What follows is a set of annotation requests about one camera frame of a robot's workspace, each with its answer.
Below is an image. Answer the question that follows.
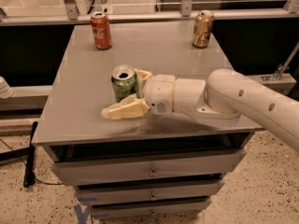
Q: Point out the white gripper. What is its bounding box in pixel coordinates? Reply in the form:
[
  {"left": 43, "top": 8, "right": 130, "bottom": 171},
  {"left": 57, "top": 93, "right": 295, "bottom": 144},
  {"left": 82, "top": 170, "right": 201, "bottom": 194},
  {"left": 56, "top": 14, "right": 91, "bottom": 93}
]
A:
[{"left": 101, "top": 68, "right": 176, "bottom": 120}]

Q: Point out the green LaCroix can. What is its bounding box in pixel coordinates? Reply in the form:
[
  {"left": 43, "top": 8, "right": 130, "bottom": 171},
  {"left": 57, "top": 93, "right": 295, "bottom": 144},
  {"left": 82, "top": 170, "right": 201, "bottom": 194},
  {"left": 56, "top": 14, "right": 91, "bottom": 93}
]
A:
[{"left": 111, "top": 64, "right": 138, "bottom": 102}]

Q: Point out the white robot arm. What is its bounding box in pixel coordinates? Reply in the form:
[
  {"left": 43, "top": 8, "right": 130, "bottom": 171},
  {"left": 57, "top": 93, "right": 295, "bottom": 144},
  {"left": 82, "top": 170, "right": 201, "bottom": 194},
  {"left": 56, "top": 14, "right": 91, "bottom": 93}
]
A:
[{"left": 101, "top": 69, "right": 299, "bottom": 151}]

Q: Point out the red Coca-Cola can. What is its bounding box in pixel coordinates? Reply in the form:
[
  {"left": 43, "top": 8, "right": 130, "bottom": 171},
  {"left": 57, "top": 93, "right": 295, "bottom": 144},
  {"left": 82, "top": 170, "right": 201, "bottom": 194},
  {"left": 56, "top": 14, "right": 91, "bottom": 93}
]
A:
[{"left": 91, "top": 12, "right": 112, "bottom": 49}]

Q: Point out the orange gold LaCroix can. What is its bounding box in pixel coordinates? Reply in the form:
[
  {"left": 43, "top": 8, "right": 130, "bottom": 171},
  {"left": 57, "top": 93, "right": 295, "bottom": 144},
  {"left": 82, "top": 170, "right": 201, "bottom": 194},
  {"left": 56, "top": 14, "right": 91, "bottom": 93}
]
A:
[{"left": 192, "top": 10, "right": 215, "bottom": 49}]

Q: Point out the grey drawer cabinet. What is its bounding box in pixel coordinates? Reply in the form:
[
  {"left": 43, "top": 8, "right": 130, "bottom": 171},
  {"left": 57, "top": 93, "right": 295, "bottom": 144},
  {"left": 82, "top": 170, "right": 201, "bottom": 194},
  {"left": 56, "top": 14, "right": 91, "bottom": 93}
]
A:
[{"left": 32, "top": 20, "right": 269, "bottom": 220}]

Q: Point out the middle grey drawer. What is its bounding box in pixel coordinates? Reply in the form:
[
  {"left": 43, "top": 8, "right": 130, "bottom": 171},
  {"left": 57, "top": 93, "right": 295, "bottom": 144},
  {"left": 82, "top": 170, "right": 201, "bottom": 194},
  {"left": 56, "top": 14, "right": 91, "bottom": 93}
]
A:
[{"left": 76, "top": 179, "right": 224, "bottom": 205}]

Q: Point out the grey drawer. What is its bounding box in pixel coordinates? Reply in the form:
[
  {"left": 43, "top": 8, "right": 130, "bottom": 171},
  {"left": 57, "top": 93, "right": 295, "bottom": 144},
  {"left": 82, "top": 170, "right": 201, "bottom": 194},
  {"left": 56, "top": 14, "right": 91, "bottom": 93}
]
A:
[
  {"left": 91, "top": 197, "right": 211, "bottom": 219},
  {"left": 51, "top": 148, "right": 246, "bottom": 186},
  {"left": 76, "top": 179, "right": 224, "bottom": 205}
]

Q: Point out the top grey drawer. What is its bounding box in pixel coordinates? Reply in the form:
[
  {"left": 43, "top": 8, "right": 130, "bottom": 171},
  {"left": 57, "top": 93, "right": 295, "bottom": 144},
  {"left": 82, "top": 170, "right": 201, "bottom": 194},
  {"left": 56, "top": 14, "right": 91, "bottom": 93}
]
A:
[{"left": 51, "top": 148, "right": 246, "bottom": 186}]

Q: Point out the bottom grey drawer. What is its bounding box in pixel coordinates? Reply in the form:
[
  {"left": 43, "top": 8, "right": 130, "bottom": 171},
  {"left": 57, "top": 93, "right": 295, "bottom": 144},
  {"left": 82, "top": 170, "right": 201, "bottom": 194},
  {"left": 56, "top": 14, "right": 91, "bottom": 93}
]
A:
[{"left": 91, "top": 197, "right": 211, "bottom": 219}]

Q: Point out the white object at left edge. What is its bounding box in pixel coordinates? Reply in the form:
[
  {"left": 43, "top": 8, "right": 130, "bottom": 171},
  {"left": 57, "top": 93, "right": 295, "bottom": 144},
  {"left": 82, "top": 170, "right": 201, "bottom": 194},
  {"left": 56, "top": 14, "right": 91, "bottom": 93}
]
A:
[{"left": 0, "top": 77, "right": 13, "bottom": 99}]

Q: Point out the black stick on floor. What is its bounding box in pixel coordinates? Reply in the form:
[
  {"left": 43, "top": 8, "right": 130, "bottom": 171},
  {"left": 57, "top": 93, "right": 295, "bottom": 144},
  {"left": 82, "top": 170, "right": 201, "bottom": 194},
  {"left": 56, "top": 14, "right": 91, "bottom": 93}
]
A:
[{"left": 22, "top": 120, "right": 39, "bottom": 189}]

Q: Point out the metal railing frame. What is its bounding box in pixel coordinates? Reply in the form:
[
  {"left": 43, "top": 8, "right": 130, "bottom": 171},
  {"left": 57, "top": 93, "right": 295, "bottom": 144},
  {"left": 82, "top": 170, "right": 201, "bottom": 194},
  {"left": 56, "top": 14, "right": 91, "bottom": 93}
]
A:
[{"left": 0, "top": 0, "right": 298, "bottom": 26}]

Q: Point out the metal bracket on ledge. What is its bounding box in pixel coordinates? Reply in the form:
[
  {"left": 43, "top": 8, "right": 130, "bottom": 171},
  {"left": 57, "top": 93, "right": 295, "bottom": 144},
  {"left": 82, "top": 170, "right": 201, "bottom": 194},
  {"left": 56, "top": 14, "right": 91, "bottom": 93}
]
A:
[{"left": 261, "top": 41, "right": 299, "bottom": 81}]

